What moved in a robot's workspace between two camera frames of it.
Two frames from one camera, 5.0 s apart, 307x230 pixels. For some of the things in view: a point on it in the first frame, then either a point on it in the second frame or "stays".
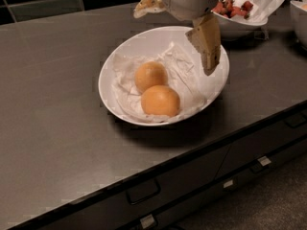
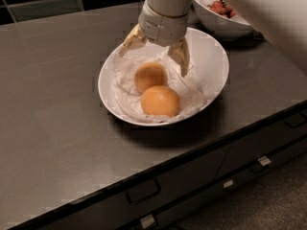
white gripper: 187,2 -> 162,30
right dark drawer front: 264,144 stays
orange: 150,74 stays
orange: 160,101 stays
